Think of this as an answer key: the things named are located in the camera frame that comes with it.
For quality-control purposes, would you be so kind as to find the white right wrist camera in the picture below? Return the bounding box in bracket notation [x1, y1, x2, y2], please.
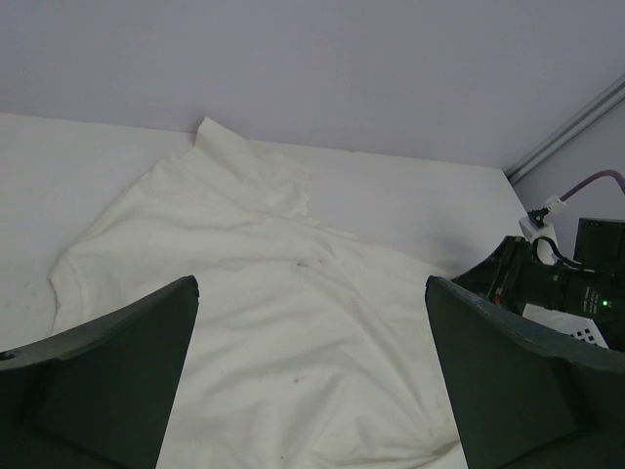
[519, 195, 566, 265]

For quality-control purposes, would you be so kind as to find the cream white t shirt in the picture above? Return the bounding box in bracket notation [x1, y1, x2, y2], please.
[50, 119, 459, 468]

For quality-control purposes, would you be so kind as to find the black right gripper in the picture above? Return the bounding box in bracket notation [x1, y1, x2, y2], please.
[451, 236, 530, 311]

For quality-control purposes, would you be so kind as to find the white plastic laundry basket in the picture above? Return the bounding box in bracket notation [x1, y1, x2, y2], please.
[522, 305, 609, 349]

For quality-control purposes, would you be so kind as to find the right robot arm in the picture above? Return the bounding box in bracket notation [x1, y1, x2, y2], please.
[453, 218, 624, 352]

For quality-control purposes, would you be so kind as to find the right aluminium frame post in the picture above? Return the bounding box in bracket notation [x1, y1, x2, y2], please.
[505, 75, 624, 185]

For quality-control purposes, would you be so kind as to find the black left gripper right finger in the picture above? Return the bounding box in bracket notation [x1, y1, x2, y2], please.
[425, 277, 624, 468]

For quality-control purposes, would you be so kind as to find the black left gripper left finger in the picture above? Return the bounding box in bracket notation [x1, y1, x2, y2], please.
[1, 276, 199, 468]

